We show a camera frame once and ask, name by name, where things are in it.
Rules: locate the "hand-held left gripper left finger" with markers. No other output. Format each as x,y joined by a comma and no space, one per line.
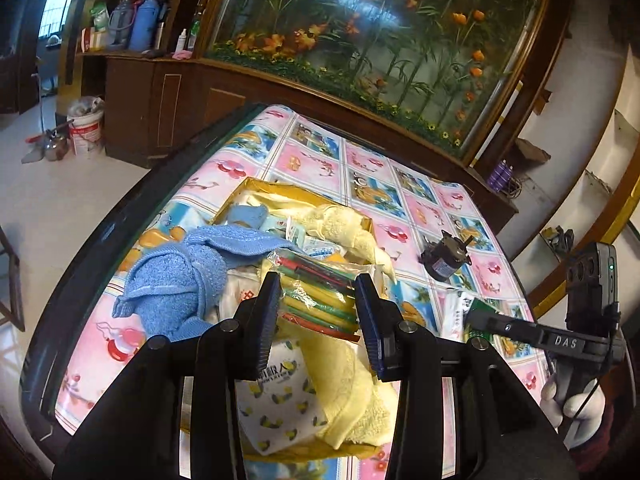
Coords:
269,322

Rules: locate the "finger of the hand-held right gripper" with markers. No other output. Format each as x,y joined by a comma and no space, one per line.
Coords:
505,327

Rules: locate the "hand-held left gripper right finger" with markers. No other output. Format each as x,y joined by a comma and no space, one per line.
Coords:
371,327

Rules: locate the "white packet with red print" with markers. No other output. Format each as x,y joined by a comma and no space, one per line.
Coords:
242,292

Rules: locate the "white tissue pack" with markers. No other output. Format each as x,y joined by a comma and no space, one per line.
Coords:
456,317

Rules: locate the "pack of coloured pens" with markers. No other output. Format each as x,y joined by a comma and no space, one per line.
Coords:
320,295

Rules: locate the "yellow towel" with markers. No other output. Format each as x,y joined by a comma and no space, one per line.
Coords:
345,390
345,232

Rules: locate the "lemon print tissue pack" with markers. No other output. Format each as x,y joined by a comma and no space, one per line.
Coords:
280,405

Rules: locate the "small light blue towel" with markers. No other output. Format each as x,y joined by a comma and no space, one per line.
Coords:
247,217

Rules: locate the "yellow cardboard box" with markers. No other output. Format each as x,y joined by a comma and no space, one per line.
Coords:
280,195

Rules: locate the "person's right forearm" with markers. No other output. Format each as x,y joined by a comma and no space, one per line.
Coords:
615,435

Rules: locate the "person's right hand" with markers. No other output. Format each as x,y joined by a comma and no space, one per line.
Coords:
580,420

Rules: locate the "small white blue packet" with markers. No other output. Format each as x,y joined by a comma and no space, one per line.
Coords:
320,250

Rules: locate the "small black motor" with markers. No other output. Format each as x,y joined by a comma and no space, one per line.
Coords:
445,257

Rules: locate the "purple bottles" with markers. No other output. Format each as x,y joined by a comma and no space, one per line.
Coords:
500,176

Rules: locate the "brown cardboard piece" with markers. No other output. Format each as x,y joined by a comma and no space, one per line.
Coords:
534,150

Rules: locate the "wooden chair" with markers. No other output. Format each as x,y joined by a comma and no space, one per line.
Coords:
10,280

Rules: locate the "white plastic bucket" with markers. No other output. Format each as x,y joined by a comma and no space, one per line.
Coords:
86,127

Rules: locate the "metal oil can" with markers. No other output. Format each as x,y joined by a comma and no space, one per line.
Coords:
56,147

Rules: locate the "pink cloth item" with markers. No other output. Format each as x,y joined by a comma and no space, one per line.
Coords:
182,55

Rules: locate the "aquarium with artificial flowers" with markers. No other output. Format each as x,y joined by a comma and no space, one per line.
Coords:
380,45

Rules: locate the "small white bottle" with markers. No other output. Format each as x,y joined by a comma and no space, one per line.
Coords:
183,41

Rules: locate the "green bottle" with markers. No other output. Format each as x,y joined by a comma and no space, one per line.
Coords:
195,32

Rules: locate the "blue thermos flask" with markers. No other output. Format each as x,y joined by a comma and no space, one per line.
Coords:
144,25

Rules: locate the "grey kettle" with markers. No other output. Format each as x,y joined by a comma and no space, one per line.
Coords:
120,27

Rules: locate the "green and white packet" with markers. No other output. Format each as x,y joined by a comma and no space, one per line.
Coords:
99,16

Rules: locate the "window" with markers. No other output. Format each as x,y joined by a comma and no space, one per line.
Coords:
61,2

